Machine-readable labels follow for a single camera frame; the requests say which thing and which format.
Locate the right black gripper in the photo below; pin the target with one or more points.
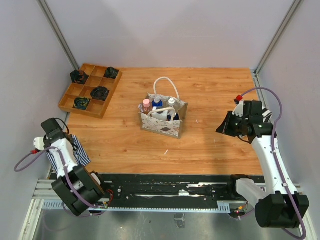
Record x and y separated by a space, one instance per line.
224 128

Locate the blue white striped cloth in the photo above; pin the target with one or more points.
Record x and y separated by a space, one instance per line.
79 153

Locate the printed canvas tote bag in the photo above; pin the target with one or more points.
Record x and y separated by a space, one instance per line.
171 128

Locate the clear white cap bottle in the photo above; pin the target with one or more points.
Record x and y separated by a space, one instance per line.
171 103

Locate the white bottle grey cap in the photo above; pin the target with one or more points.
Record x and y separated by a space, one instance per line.
161 115

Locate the blue cap orange bottle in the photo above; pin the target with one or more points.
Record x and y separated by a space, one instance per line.
157 102

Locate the pink cap peach bottle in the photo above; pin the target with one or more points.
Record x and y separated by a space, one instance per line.
146 106

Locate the black white striped cloth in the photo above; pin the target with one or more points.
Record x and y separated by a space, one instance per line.
267 114

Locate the dark blue cap amber bottle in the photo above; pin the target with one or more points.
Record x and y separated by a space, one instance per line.
174 115

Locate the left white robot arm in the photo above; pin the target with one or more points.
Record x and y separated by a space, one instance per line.
77 188

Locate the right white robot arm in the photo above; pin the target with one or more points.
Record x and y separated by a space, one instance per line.
280 205

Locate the wooden compartment tray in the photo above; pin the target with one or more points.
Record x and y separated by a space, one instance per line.
91 90

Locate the black orange rolled sock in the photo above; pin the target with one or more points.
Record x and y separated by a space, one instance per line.
78 77

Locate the dark rolled sock centre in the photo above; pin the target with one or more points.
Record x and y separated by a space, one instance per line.
99 93

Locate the dark green rolled sock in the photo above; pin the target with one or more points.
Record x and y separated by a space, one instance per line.
111 73

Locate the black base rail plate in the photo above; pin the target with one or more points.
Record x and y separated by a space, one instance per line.
219 187

